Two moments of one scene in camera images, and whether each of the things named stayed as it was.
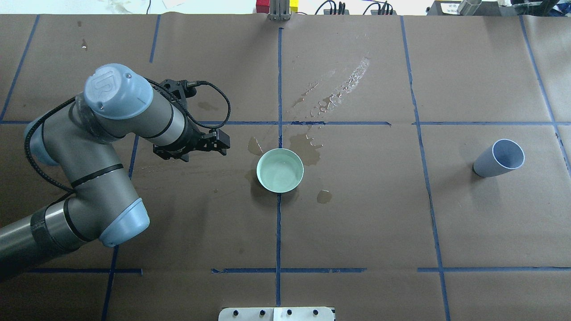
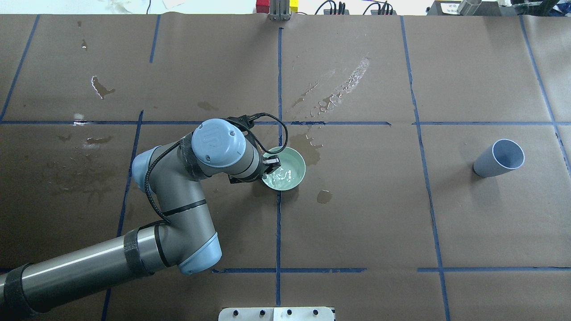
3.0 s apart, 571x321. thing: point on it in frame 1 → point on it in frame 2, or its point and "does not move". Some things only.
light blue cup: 505,155 does not move
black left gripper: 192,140 → 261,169
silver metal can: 468,7 does not move
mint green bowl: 280,170 does not move
